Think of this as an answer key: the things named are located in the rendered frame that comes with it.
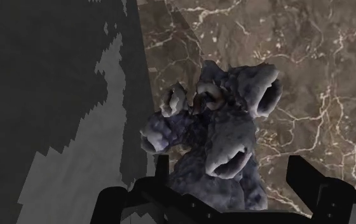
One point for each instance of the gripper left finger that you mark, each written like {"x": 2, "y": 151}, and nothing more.
{"x": 153, "y": 198}

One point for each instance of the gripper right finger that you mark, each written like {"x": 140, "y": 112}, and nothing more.
{"x": 326, "y": 192}

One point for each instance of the grey blue lumpy animal figure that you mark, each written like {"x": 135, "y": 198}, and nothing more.
{"x": 215, "y": 133}

